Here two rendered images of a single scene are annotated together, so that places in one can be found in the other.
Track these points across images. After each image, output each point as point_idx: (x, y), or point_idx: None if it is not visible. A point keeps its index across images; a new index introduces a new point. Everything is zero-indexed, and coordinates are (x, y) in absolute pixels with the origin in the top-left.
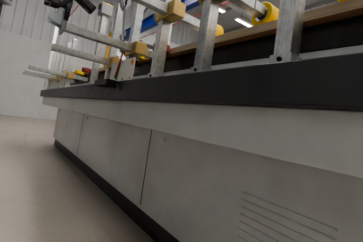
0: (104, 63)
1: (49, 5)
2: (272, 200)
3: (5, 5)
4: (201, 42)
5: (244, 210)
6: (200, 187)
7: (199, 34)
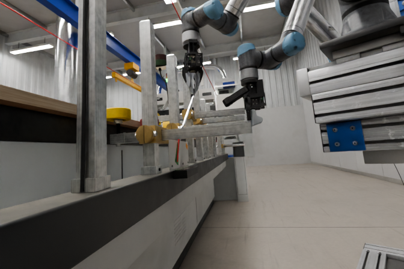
0: (173, 139)
1: (261, 107)
2: None
3: (307, 95)
4: (202, 145)
5: (174, 222)
6: (163, 233)
7: (201, 141)
